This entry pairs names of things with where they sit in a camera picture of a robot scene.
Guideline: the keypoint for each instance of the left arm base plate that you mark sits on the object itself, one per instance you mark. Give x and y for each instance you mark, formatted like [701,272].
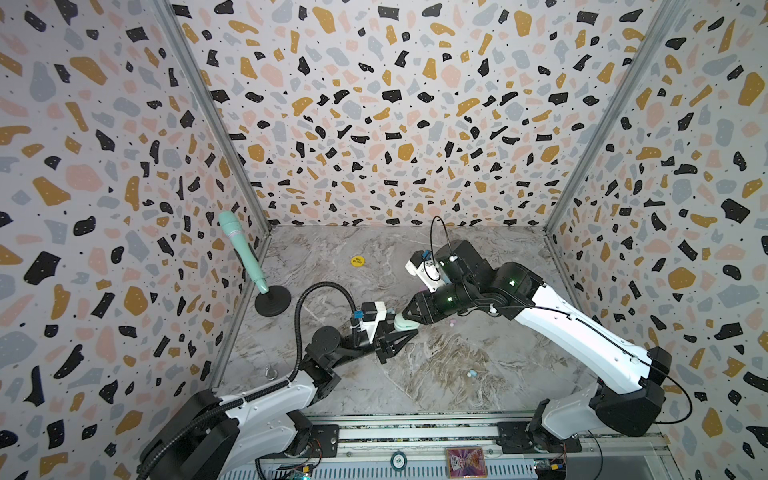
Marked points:
[321,441]

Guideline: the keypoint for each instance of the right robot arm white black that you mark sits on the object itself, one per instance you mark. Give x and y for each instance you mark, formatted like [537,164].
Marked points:
[628,394]

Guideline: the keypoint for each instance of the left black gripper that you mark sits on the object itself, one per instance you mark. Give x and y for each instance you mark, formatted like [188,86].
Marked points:
[385,345]

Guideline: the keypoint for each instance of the round white badge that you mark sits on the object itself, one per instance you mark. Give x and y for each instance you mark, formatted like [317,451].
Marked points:
[398,461]

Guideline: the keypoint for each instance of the yellow big blind chip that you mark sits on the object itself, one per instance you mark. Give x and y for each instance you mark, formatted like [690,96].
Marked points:
[358,260]

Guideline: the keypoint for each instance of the black round microphone stand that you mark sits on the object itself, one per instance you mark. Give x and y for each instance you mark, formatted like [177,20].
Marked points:
[274,302]

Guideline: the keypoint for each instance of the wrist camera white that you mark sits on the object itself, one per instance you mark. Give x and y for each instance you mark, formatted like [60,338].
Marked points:
[422,265]
[365,322]

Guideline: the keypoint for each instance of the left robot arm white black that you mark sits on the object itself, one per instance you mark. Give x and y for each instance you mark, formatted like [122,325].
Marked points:
[212,435]

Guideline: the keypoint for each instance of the left aluminium corner post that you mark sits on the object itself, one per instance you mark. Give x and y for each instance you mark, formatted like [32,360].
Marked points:
[173,32]

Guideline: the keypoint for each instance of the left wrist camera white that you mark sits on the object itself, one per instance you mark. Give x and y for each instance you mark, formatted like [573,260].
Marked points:
[365,322]

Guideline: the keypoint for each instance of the mint green microphone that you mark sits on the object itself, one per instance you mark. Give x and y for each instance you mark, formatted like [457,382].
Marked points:
[234,231]

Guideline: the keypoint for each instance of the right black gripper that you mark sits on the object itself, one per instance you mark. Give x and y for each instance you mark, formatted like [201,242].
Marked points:
[421,305]

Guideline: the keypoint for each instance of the mint green earbud case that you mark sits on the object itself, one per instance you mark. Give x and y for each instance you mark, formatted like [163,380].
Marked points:
[401,324]

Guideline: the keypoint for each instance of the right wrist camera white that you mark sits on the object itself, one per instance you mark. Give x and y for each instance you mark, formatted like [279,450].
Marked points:
[422,265]

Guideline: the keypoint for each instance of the aluminium corner post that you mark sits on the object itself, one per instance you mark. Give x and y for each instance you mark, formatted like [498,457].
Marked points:
[173,32]
[659,27]

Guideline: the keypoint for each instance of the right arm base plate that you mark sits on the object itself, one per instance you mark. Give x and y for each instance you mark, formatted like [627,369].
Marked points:
[514,437]

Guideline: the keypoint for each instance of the pink square card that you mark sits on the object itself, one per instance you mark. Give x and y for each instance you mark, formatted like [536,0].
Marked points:
[466,463]

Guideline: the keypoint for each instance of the right aluminium corner post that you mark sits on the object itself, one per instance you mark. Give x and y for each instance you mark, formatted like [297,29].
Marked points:
[659,27]

